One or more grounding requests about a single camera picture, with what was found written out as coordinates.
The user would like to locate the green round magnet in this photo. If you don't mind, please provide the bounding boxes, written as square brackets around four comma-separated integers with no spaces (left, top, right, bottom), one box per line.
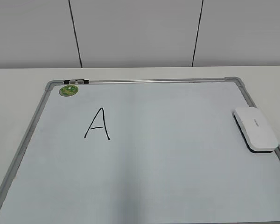
[59,85,78,97]

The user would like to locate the white board eraser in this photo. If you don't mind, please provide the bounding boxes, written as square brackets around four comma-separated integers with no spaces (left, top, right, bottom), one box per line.
[233,107,279,153]

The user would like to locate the white board with grey frame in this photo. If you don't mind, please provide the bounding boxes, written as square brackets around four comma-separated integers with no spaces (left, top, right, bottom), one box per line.
[0,77,280,224]

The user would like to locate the black and silver board clip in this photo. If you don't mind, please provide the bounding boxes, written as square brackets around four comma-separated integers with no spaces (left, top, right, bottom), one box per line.
[63,79,89,84]

